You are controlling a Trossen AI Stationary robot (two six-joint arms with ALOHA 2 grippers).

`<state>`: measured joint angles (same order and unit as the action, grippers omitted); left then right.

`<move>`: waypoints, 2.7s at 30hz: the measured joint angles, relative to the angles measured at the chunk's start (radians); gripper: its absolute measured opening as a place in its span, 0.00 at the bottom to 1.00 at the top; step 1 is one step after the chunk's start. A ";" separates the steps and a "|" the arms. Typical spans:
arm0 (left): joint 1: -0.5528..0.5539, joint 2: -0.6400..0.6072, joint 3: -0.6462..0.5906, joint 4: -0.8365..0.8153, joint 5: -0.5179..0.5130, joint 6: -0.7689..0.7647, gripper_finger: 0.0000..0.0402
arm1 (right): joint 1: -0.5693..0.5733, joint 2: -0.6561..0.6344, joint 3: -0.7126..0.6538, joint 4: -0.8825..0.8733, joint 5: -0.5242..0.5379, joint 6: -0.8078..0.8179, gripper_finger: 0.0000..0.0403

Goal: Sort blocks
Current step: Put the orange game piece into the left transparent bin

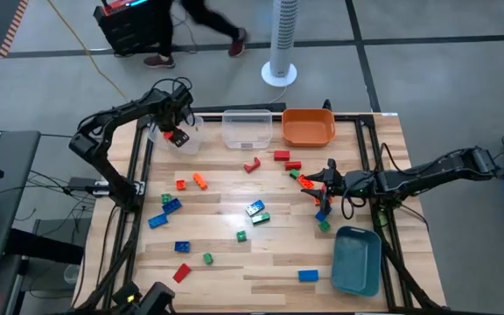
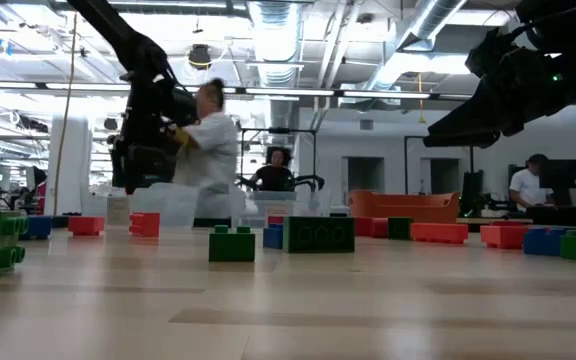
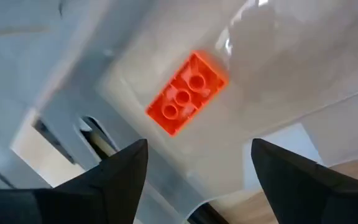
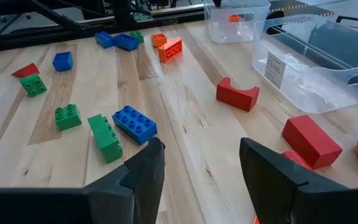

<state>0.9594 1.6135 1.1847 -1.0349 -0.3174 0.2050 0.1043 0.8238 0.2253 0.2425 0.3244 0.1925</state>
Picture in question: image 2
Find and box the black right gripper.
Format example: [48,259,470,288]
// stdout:
[422,49,576,148]

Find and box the orange-red toy block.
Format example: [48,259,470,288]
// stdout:
[67,215,106,237]
[128,212,161,238]
[410,222,470,246]
[480,219,530,250]

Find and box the small green toy block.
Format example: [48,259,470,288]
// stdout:
[208,224,257,263]
[387,216,415,241]

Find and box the long blue toy block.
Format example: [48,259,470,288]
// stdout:
[262,223,285,250]

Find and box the clear plastic bin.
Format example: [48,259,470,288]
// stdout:
[81,182,201,229]
[230,188,333,230]

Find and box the yellow hanging pendant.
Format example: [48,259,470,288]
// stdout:
[416,72,427,125]

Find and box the white paper label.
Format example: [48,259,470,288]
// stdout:
[266,199,295,218]
[106,196,131,226]

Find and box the white pillar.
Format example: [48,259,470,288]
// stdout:
[44,97,94,217]

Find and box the person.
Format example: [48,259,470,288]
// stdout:
[508,153,555,211]
[247,146,295,193]
[165,78,240,220]

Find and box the orange plastic bin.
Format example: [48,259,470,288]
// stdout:
[347,189,462,225]

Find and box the black monitor bank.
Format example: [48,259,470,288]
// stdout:
[507,158,576,207]

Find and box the overhead light bar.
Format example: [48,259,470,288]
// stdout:
[0,79,576,104]

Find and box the long dark green toy block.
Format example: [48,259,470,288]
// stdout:
[282,215,356,254]

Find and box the black frame stand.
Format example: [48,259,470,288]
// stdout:
[403,134,475,197]
[239,127,318,192]

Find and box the yellow hanging cable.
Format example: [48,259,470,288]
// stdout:
[51,12,79,217]

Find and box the silver ventilation duct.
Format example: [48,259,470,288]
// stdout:
[246,0,303,132]
[365,0,469,92]

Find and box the black ceiling camera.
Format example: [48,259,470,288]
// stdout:
[187,43,213,71]

